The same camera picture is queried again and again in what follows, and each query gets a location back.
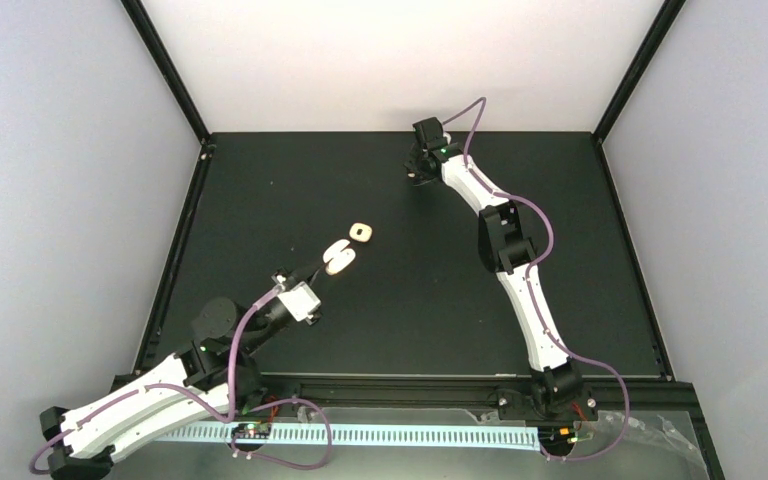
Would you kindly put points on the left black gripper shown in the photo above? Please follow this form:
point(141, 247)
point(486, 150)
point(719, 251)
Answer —
point(286, 280)

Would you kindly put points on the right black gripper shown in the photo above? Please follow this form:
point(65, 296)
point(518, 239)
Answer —
point(409, 167)

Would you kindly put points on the cream earbud charging case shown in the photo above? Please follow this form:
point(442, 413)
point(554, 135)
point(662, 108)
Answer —
point(338, 257)

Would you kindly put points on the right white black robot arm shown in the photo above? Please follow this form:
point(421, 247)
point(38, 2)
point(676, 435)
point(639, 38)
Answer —
point(507, 252)

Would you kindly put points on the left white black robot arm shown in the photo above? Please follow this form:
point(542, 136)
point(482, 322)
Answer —
point(214, 375)

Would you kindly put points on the small circuit board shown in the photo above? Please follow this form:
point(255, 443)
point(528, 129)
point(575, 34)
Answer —
point(246, 431)

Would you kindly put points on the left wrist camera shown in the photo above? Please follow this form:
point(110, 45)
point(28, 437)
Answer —
point(301, 302)

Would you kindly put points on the white slotted cable duct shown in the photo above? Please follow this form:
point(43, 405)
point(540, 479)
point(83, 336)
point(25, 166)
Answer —
point(377, 435)

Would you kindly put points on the right frame post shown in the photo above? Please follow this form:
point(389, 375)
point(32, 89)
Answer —
point(655, 35)

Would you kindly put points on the frame post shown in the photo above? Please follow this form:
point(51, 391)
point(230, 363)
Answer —
point(148, 33)
point(655, 35)

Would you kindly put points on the left frame post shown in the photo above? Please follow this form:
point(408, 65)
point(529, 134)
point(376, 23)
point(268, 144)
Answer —
point(148, 33)

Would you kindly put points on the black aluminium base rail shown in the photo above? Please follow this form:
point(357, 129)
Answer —
point(511, 397)

